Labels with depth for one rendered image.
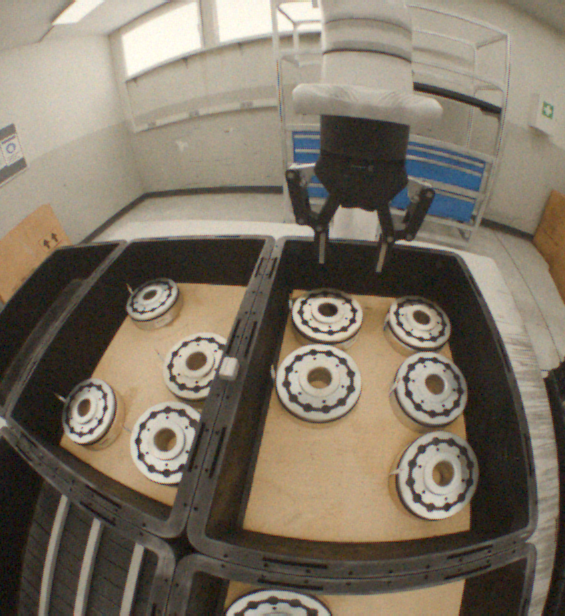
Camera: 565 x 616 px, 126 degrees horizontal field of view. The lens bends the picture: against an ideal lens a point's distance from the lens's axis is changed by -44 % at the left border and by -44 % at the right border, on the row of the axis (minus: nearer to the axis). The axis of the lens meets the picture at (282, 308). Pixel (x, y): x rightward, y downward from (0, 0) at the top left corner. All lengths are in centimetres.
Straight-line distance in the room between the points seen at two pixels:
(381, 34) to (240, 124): 300
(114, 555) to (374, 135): 49
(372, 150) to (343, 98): 6
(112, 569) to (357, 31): 55
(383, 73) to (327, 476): 36
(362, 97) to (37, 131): 341
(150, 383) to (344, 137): 37
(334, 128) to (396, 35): 9
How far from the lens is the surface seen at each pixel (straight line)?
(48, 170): 344
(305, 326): 35
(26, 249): 307
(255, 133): 311
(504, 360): 32
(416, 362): 35
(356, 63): 20
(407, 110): 16
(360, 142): 20
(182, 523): 22
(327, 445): 31
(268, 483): 30
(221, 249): 43
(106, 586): 41
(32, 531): 51
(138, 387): 40
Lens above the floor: 113
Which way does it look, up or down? 46 degrees down
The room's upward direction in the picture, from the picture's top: 5 degrees counter-clockwise
